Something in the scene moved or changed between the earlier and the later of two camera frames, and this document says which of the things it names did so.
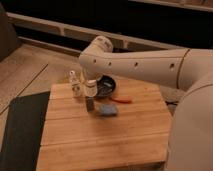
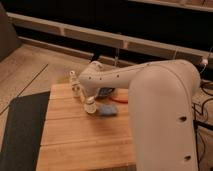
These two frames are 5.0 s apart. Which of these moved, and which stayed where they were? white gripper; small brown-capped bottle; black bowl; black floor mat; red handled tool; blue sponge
Moved: small brown-capped bottle; white gripper
Stayed: blue sponge; red handled tool; black bowl; black floor mat
